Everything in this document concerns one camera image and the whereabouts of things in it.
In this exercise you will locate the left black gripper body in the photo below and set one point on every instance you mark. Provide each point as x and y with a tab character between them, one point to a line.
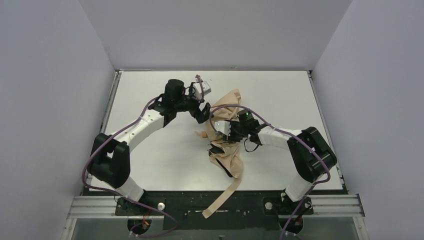
193	105

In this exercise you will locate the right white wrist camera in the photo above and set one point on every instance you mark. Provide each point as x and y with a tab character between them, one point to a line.
223	127

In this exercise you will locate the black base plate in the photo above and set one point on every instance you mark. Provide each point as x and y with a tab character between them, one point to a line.
269	210

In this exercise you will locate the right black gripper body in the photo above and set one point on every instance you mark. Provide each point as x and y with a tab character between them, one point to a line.
232	131

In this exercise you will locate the aluminium frame rail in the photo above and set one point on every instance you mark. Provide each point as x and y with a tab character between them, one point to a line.
104	207

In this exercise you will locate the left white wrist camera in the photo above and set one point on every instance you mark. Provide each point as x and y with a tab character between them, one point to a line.
201	89

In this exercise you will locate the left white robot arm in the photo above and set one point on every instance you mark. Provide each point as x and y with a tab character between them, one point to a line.
109	160

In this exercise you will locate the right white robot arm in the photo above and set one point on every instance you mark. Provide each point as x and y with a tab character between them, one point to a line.
311	155

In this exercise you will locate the black and beige umbrella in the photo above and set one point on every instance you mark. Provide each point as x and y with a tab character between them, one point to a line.
224	154

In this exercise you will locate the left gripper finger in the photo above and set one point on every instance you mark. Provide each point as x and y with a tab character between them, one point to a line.
200	115
205	112

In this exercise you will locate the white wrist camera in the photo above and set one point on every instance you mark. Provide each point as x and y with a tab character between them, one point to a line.
201	89
223	127

